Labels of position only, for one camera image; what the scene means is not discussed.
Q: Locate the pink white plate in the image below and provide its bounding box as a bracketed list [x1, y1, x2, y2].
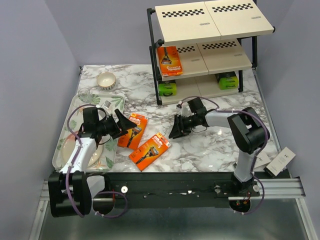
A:
[60, 134, 103, 167]

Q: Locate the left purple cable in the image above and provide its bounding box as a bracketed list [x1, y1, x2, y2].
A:
[65, 104, 128, 219]

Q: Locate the orange Gillette Fusion5 box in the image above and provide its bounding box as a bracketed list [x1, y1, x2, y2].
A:
[117, 113, 148, 150]

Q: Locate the aluminium black mounting rail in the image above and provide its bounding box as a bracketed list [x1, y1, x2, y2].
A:
[41, 171, 305, 214]

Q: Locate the white paper card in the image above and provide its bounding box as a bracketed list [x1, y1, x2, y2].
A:
[234, 151, 271, 170]

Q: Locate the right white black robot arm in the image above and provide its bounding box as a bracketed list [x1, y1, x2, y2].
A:
[169, 96, 270, 196]

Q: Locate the beige black three-tier shelf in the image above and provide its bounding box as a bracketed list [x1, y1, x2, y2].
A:
[146, 0, 275, 105]

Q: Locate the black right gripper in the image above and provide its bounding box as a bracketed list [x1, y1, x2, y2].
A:
[168, 114, 198, 139]

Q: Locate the white leaf-print tray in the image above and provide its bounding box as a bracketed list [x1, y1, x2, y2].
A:
[52, 93, 125, 172]

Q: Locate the purple cable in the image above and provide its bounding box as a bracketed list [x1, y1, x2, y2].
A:
[179, 96, 271, 216]
[65, 104, 128, 219]

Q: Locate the white bowl orange rim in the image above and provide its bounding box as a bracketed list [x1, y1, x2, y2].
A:
[96, 72, 117, 90]

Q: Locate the black green razor box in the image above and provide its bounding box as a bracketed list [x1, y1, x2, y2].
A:
[215, 71, 239, 90]
[158, 80, 177, 97]

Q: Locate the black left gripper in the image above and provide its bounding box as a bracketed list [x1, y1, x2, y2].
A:
[96, 108, 137, 139]

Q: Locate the clear drinking glass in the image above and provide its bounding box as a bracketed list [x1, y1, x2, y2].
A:
[77, 87, 92, 104]

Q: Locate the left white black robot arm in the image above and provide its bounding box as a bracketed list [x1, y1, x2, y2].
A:
[48, 103, 137, 218]

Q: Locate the white black small box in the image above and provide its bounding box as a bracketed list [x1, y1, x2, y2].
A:
[263, 147, 296, 177]

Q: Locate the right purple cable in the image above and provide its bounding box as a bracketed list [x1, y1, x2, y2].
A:
[179, 96, 271, 216]

